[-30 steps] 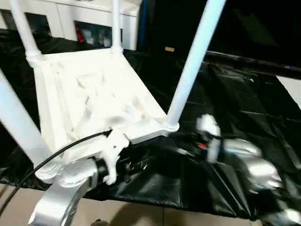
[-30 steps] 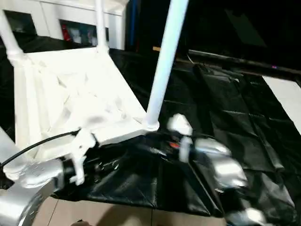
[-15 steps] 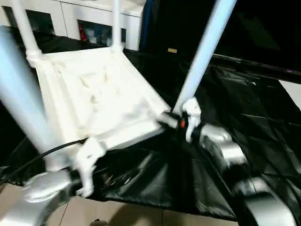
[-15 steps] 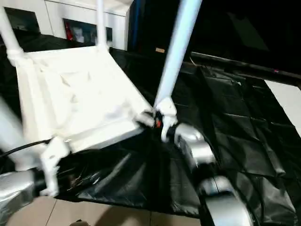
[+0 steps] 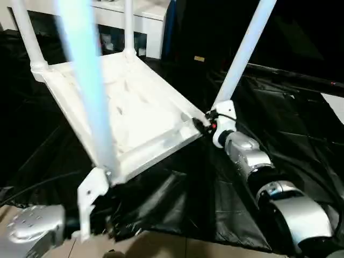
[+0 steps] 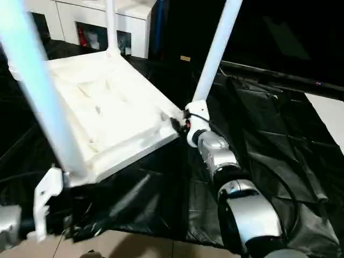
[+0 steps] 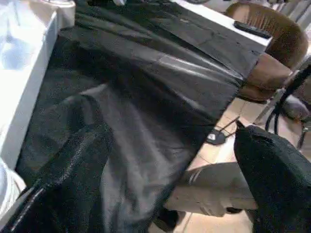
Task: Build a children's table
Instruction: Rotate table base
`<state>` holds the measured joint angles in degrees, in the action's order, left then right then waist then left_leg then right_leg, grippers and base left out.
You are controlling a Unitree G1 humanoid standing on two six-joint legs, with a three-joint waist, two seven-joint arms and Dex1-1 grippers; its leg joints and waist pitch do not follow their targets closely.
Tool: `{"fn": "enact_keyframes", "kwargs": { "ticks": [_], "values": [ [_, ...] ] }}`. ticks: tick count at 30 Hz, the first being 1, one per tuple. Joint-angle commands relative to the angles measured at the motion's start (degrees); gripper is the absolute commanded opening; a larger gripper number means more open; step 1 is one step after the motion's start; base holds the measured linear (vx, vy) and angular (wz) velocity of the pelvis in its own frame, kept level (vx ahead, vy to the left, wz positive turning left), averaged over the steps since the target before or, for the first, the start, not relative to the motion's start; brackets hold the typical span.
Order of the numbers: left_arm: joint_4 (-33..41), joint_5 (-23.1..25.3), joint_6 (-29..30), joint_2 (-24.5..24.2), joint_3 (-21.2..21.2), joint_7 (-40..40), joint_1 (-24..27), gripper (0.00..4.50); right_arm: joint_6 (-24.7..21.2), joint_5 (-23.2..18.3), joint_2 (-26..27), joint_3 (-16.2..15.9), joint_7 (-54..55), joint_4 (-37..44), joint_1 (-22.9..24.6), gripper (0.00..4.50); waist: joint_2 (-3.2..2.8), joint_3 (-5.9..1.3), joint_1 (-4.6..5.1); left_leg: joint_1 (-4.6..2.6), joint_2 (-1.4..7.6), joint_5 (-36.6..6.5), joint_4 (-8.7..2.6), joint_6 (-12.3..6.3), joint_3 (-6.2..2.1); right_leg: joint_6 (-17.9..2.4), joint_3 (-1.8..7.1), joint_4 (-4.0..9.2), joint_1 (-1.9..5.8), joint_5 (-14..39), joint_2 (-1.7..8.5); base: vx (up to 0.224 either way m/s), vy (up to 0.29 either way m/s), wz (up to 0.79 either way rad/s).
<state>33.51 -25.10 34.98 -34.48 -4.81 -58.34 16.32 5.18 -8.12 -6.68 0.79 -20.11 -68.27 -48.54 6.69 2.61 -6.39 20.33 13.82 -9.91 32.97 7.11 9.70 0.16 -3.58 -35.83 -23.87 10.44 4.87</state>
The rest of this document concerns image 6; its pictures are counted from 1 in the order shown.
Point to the white cabinet with glass doors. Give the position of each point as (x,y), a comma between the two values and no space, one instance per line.
(91,19)

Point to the flat white board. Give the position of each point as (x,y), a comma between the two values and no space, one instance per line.
(328,115)

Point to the small tan label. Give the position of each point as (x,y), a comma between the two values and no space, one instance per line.
(185,58)

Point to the black plastic mat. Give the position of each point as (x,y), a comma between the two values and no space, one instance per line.
(269,161)

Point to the large black screen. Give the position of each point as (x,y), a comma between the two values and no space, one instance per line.
(290,37)

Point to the white plastic table top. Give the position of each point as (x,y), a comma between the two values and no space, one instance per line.
(113,107)

